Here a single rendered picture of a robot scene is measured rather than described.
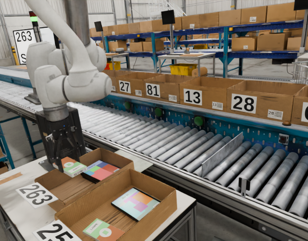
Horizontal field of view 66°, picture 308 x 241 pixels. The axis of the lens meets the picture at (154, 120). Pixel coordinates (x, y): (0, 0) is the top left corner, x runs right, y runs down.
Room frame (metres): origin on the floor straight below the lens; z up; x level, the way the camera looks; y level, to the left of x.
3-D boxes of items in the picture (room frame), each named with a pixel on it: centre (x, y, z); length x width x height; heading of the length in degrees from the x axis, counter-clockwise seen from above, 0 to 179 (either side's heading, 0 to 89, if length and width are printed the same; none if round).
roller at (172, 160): (1.35, -0.22, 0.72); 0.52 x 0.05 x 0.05; 135
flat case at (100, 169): (1.07, 0.29, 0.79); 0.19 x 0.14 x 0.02; 50
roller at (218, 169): (1.16, -0.40, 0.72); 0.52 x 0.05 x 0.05; 135
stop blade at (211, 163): (1.19, -0.38, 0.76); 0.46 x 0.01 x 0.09; 135
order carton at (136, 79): (2.31, 0.10, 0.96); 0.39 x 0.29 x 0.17; 45
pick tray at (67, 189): (1.00, 0.35, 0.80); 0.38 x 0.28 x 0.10; 137
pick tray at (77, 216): (0.75, 0.17, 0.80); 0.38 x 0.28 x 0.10; 137
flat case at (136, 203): (0.81, 0.10, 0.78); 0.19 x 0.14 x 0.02; 46
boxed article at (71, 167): (0.93, 0.39, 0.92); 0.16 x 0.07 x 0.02; 48
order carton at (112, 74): (2.58, 0.37, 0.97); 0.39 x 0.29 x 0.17; 45
